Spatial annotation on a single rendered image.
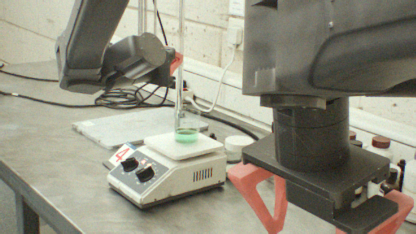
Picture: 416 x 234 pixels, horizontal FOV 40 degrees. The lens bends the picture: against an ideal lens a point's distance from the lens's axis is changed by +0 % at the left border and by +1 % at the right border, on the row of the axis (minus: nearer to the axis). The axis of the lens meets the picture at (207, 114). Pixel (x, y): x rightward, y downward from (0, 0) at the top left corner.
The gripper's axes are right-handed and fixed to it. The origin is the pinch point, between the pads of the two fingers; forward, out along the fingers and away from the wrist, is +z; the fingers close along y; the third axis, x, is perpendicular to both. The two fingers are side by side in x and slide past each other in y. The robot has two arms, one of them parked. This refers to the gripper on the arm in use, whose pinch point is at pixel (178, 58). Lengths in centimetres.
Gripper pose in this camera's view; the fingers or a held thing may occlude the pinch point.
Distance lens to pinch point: 108.3
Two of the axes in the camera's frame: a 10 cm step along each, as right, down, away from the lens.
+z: 5.8, -2.1, 7.9
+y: -8.1, -2.1, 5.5
